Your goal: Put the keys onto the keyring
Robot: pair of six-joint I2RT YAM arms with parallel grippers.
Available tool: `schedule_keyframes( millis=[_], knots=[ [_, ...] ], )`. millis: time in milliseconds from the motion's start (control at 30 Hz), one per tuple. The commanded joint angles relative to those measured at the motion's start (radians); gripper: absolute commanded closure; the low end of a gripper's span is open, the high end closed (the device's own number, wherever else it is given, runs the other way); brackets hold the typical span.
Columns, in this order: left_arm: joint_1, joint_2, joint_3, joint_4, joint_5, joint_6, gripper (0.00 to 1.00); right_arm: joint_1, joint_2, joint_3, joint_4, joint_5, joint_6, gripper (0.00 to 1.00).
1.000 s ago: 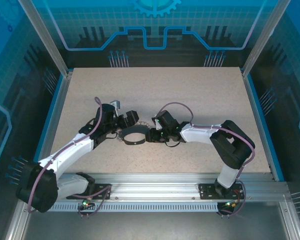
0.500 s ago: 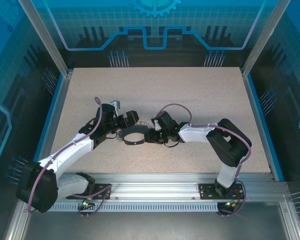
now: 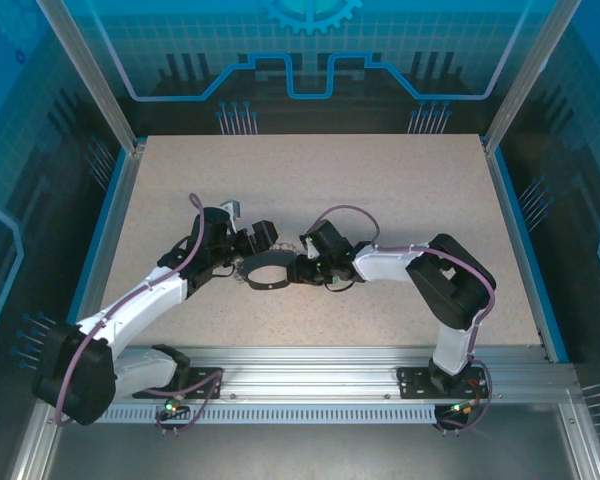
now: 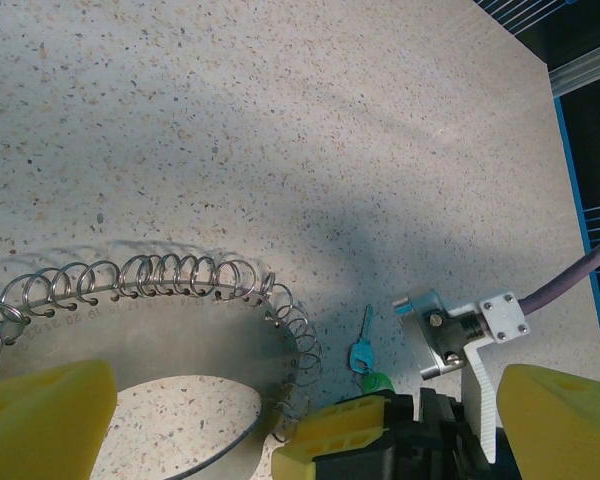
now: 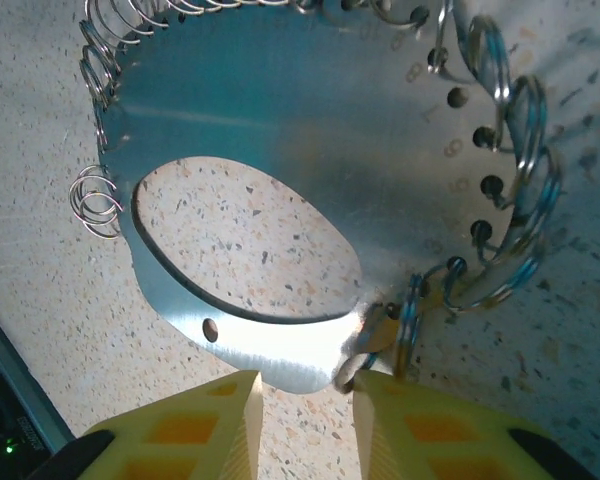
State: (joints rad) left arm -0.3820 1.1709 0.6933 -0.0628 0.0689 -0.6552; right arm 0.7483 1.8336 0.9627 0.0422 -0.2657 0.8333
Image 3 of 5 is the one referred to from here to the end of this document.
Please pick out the aluminium frame post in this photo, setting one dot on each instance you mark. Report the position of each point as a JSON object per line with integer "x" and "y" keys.
{"x": 530, "y": 75}
{"x": 92, "y": 75}

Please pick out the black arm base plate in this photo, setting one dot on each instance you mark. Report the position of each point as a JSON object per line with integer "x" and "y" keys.
{"x": 412, "y": 382}
{"x": 205, "y": 377}

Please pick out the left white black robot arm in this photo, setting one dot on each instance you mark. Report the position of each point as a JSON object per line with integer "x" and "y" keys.
{"x": 130, "y": 305}

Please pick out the aluminium mounting rail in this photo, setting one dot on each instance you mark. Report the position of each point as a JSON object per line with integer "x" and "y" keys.
{"x": 305, "y": 370}

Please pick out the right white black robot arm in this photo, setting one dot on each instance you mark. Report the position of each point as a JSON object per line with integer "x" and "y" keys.
{"x": 390, "y": 262}

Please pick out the connector with green light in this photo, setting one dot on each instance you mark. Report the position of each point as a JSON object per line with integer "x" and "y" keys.
{"x": 172, "y": 407}
{"x": 462, "y": 407}

